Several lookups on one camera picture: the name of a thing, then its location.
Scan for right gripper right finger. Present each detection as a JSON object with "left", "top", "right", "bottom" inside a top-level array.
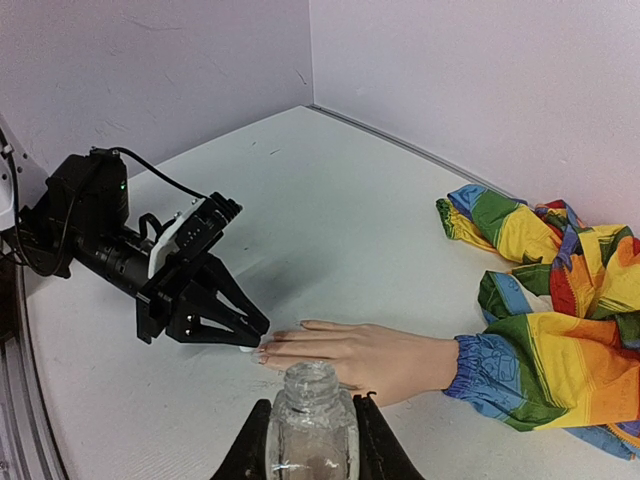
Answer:
[{"left": 353, "top": 392, "right": 424, "bottom": 480}]

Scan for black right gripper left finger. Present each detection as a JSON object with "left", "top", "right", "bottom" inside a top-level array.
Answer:
[{"left": 211, "top": 399, "right": 272, "bottom": 480}]

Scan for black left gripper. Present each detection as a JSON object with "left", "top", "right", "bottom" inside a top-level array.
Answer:
[{"left": 17, "top": 148, "right": 270, "bottom": 347}]

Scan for clear nail polish bottle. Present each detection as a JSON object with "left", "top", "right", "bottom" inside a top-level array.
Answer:
[{"left": 264, "top": 361, "right": 360, "bottom": 480}]

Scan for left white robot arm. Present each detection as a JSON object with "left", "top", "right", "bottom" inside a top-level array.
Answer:
[{"left": 1, "top": 137, "right": 270, "bottom": 349}]

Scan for mannequin hand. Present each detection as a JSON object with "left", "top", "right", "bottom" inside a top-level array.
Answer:
[{"left": 255, "top": 320, "right": 459, "bottom": 406}]

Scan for colourful rainbow jacket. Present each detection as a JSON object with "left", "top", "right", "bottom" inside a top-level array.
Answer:
[{"left": 436, "top": 184, "right": 639, "bottom": 460}]

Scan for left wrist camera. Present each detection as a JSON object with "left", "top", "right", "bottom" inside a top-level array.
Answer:
[{"left": 147, "top": 192, "right": 243, "bottom": 279}]

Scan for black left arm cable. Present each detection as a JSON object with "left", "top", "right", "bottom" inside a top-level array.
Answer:
[{"left": 109, "top": 146, "right": 206, "bottom": 201}]

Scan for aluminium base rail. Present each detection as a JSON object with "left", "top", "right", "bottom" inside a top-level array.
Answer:
[{"left": 1, "top": 280, "right": 69, "bottom": 479}]

